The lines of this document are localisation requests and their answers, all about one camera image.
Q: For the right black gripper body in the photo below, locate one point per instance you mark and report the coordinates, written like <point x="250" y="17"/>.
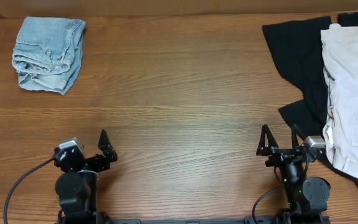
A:
<point x="280" y="156"/>

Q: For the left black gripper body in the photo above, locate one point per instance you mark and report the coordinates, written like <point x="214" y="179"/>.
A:
<point x="96" y="163"/>

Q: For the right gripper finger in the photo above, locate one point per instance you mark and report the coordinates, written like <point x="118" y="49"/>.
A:
<point x="295" y="135"/>
<point x="267" y="144"/>

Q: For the light blue denim shorts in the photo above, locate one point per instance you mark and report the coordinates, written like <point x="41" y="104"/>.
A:
<point x="48" y="53"/>

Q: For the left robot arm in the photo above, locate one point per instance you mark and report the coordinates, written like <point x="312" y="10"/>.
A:
<point x="77" y="187"/>

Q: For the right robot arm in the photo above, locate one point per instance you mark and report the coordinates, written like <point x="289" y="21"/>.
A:
<point x="307" y="196"/>

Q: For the black t-shirt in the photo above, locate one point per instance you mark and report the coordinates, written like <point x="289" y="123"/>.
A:
<point x="296" y="49"/>

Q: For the beige cloth garment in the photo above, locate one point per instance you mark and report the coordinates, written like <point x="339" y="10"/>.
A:
<point x="340" y="56"/>

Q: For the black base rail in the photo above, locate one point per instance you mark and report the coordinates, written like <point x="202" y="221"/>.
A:
<point x="246" y="220"/>

